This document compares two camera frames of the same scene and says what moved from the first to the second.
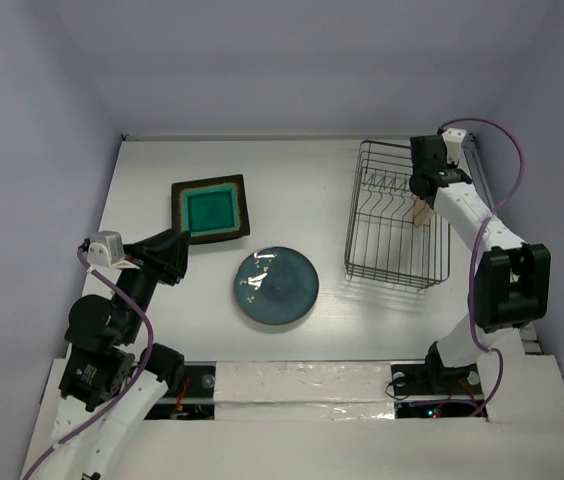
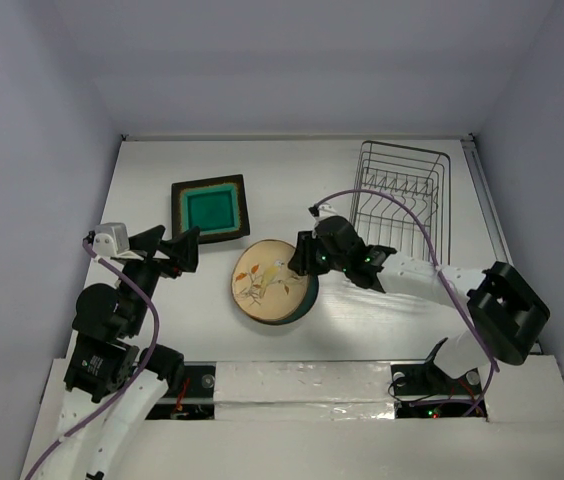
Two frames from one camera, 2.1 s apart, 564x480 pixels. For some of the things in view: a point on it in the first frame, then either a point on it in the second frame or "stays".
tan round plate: [422, 211] -> [263, 285]
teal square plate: [210, 210] stays
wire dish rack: [384, 246] stays
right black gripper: [425, 185] -> [309, 252]
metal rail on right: [472, 161] stays
